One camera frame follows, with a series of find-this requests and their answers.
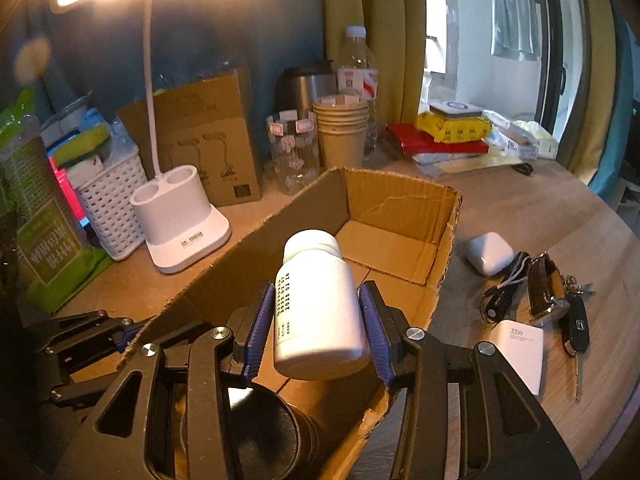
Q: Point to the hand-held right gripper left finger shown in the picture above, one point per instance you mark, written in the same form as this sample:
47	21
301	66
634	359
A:
260	330

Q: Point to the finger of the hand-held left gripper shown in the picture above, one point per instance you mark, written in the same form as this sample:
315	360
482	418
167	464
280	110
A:
80	392
127	337

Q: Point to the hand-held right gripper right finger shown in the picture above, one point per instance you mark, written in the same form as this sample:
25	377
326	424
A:
375	330

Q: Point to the white pill bottle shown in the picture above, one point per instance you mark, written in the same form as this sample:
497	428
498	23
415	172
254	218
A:
320	310

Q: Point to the cardboard box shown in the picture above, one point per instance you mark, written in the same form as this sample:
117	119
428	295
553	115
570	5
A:
390	240

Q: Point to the white charger block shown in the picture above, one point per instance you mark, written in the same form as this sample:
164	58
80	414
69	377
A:
520	355

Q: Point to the wristwatch with dark band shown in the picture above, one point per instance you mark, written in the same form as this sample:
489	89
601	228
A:
545	290

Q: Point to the black car key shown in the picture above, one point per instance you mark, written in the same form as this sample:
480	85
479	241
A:
577	325

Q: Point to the white desk lamp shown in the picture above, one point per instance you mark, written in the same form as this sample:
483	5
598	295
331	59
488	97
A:
185	240

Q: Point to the green snack packet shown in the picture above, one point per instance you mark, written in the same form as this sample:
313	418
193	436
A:
45	240

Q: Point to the white plastic lattice basket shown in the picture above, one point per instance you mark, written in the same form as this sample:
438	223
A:
110	205

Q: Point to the white earbud case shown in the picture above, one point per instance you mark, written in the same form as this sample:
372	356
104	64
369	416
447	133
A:
490	255

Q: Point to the red glowing packet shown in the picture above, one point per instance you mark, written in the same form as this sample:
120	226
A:
67	190

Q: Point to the printed drinking glass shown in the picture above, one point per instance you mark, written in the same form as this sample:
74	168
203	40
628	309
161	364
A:
292	155

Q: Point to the white grey flat packet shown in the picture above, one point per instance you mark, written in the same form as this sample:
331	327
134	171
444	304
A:
430	159

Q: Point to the stack of paper cups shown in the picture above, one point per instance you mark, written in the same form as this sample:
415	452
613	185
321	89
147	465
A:
342	145

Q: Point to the red book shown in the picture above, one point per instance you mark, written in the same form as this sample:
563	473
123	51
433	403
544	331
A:
425	142

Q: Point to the yellow paper envelope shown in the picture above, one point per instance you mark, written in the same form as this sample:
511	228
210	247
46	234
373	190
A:
480	165

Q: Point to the yellow green sponge pack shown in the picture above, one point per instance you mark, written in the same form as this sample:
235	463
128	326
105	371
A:
82	142

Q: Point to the bunch of metal keys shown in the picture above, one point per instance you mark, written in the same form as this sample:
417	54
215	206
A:
575	285

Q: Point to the brown cardboard lamp carton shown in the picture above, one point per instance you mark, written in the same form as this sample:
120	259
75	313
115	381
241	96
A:
210	125

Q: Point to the yellow printed packet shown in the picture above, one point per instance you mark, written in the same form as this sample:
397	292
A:
450	130

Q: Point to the black scissors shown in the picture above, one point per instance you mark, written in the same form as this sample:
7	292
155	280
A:
522	168

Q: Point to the white medicine box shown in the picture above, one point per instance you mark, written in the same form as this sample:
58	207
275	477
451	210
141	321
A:
520	146

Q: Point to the grey white flat case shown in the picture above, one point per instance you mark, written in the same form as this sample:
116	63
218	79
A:
455	108

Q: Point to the steel thermos flask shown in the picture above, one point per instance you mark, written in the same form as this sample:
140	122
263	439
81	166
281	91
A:
305	90

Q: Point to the long white box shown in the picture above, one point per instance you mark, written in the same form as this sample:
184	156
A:
505	122

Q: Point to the pale yellow box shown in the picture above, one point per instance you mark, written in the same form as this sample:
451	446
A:
547	149

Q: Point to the clear plastic water bottle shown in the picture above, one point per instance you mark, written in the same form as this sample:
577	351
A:
357	80

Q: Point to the pale yellow plastic bag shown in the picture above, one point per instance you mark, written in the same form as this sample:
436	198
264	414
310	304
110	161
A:
532	130

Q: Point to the teal curtain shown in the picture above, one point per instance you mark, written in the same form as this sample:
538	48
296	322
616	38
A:
605	177

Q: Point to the yellow curtain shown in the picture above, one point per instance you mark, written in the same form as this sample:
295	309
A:
595	110
380	10

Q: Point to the hanging grey clothes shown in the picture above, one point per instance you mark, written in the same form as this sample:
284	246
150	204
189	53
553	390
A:
515	10

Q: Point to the black sliding door frame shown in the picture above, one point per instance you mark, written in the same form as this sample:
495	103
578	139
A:
555	35

